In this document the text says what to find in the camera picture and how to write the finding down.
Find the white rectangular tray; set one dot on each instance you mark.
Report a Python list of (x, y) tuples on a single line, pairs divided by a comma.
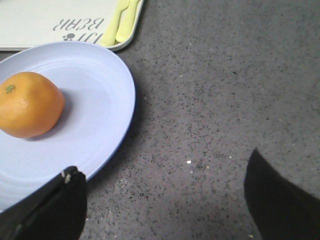
[(28, 23)]

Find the light blue plate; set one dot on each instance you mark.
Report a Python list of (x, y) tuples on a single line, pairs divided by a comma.
[(100, 97)]

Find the orange mandarin fruit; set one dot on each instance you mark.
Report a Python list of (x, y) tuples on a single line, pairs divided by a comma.
[(30, 105)]

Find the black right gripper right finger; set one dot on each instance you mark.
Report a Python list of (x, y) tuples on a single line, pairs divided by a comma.
[(280, 209)]

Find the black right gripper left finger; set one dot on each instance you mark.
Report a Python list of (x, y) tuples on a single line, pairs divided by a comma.
[(56, 211)]

